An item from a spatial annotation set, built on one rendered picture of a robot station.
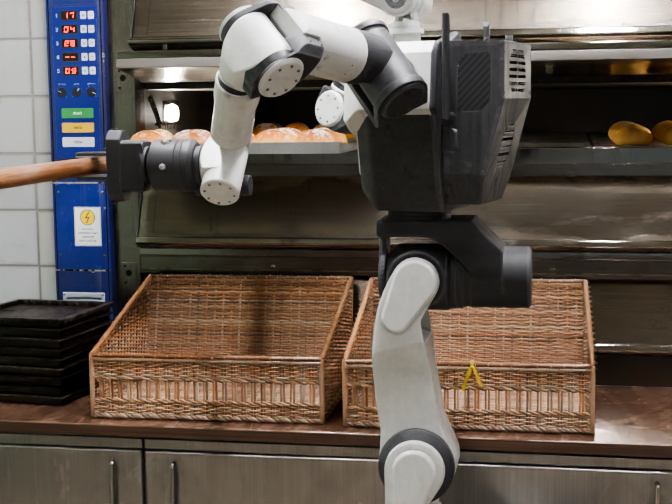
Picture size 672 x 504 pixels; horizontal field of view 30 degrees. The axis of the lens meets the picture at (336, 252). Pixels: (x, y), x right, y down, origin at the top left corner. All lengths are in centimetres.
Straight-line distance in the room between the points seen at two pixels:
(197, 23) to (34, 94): 49
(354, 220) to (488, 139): 110
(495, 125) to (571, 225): 103
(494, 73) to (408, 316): 46
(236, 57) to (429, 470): 87
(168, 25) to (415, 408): 141
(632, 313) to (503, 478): 68
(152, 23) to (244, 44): 148
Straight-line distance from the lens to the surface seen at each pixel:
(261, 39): 189
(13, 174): 186
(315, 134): 298
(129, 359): 292
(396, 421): 236
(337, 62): 198
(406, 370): 233
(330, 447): 280
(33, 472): 303
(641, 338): 323
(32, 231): 351
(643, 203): 321
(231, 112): 195
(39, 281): 352
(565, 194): 321
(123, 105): 340
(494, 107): 219
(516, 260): 230
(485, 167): 220
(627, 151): 319
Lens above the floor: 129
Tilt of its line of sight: 7 degrees down
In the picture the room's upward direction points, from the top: 1 degrees counter-clockwise
